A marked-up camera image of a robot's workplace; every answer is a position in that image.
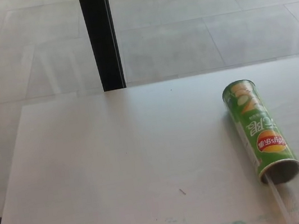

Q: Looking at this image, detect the clear plastic chips tray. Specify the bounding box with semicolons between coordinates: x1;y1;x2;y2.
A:
262;166;299;224

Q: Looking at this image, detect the green Lay's chips can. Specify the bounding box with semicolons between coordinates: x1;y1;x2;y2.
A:
220;72;299;191

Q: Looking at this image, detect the black vertical post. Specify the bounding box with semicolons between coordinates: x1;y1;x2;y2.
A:
77;0;128;94

